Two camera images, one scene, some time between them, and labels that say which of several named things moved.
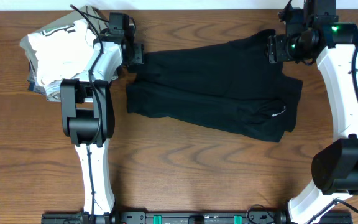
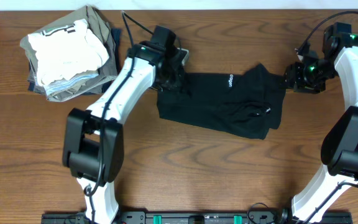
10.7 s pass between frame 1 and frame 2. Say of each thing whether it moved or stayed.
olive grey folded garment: stayed
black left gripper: moved
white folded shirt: stayed
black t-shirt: moved
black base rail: stayed
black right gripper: moved
